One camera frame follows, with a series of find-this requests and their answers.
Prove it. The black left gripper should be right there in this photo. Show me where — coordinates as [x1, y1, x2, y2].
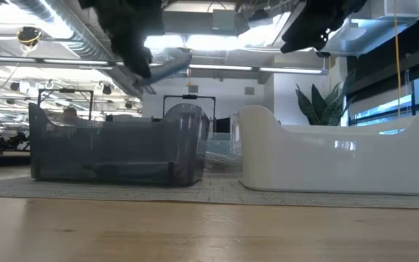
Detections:
[92, 0, 165, 79]

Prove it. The green snake plant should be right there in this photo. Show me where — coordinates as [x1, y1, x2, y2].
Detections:
[295, 68, 358, 127]

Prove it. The grey ceiling box unit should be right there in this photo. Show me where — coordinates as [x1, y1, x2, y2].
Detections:
[212, 8, 239, 32]

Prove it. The clear plastic bin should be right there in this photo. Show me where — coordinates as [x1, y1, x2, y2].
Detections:
[203, 111, 244, 172]

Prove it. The white plastic bin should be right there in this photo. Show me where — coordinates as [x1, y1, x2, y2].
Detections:
[238, 105, 419, 196]

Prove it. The dark smoky plastic bin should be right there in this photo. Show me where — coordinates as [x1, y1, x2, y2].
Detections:
[28, 103, 211, 188]

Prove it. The silver rectangular ceiling duct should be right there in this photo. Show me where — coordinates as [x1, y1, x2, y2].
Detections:
[318, 0, 419, 58]

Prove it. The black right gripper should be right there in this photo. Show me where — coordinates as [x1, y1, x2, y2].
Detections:
[279, 0, 369, 54]

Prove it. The silver spiral ventilation duct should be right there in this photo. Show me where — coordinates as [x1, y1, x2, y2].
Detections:
[9, 0, 145, 100]

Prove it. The person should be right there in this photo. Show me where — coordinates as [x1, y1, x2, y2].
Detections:
[63, 106, 79, 123]

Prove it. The black yellow cable reel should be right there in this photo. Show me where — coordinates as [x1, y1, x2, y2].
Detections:
[16, 25, 44, 49]

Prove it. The long linear ceiling light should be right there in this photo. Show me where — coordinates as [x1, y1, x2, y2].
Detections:
[0, 55, 329, 76]

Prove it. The black metal frame stand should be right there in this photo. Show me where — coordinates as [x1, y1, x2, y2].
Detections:
[37, 87, 95, 121]
[162, 94, 217, 132]

